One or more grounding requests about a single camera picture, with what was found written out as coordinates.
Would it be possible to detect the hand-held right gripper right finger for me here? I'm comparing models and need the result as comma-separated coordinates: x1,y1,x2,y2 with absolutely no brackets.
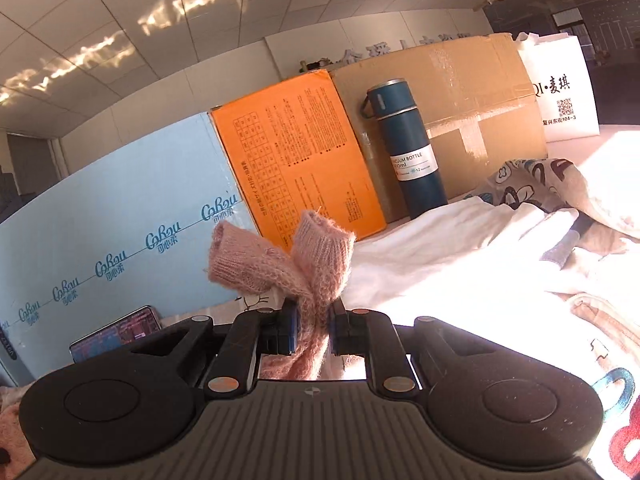
327,300,488,403

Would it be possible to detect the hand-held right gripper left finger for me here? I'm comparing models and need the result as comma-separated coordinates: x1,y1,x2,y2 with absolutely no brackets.
127,299,301,402

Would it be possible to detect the pink knitted sweater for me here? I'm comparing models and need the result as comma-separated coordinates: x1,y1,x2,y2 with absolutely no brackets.
207,210,357,382

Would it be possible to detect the striped cartoon print blanket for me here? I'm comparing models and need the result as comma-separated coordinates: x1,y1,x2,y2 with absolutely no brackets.
232,287,288,314

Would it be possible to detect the white garment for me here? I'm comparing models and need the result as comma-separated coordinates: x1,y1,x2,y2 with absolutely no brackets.
342,195,583,381

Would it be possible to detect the smartphone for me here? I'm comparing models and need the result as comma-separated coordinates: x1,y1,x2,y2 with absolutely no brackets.
69,305,163,365

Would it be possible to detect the orange cardboard box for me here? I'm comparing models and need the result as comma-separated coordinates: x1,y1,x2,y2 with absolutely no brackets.
210,70,389,253

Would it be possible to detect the large light blue carton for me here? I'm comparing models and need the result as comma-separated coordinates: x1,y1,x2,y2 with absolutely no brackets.
0,112,261,387

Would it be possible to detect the dark blue vacuum bottle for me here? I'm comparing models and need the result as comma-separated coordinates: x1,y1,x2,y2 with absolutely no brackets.
360,78,449,221

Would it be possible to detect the grey cartoon print garment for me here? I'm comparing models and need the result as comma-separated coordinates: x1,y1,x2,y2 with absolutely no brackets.
472,157,640,241

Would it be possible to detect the cream letter print garment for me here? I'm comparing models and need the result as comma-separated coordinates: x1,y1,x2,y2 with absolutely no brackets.
542,245,640,480

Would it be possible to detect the brown cardboard box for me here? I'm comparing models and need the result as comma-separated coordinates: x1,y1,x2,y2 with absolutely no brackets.
330,32,549,223

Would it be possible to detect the white shopping bag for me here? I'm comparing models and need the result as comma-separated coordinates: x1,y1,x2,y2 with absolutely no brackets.
515,31,601,143

